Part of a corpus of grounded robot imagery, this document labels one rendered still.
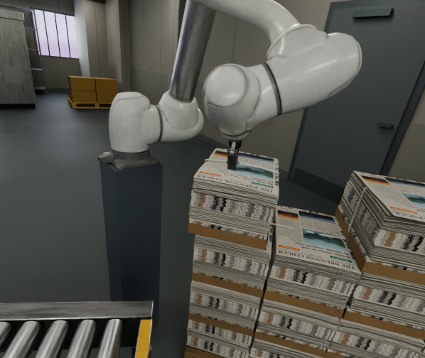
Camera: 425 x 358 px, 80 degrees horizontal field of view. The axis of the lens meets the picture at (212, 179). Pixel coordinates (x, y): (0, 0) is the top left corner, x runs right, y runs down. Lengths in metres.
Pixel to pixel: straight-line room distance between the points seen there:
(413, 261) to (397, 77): 2.38
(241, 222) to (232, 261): 0.17
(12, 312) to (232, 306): 0.73
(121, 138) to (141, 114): 0.12
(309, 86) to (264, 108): 0.08
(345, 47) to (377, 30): 2.81
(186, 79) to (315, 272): 0.83
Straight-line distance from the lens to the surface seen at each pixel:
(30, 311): 0.85
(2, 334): 0.84
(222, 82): 0.43
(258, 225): 0.89
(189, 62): 1.00
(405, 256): 1.02
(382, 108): 3.21
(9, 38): 7.47
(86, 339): 0.76
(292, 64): 0.49
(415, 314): 1.20
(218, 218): 0.90
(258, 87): 0.45
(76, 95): 7.72
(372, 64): 3.28
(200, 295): 1.15
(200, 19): 0.96
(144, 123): 1.03
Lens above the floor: 1.41
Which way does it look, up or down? 24 degrees down
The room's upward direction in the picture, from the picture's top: 7 degrees clockwise
